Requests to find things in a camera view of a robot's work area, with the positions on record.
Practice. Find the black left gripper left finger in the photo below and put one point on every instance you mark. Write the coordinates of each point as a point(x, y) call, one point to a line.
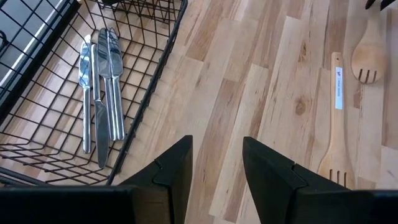
point(174, 168)

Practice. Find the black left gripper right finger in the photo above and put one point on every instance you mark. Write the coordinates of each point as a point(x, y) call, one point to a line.
point(267, 174)

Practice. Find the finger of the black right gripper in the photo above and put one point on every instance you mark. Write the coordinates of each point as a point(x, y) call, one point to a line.
point(370, 2)
point(387, 3)

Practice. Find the wooden fork-tipped spatula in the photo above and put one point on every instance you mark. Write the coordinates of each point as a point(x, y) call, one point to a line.
point(368, 59)

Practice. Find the silver table knife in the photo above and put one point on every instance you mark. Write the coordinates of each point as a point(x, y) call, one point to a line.
point(104, 53)
point(102, 137)
point(84, 68)
point(115, 59)

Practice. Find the slotted wooden spatula with label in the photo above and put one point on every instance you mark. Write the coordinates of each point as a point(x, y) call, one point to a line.
point(337, 133)

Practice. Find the black metal table frame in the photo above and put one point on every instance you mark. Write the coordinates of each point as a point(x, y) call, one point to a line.
point(31, 68)

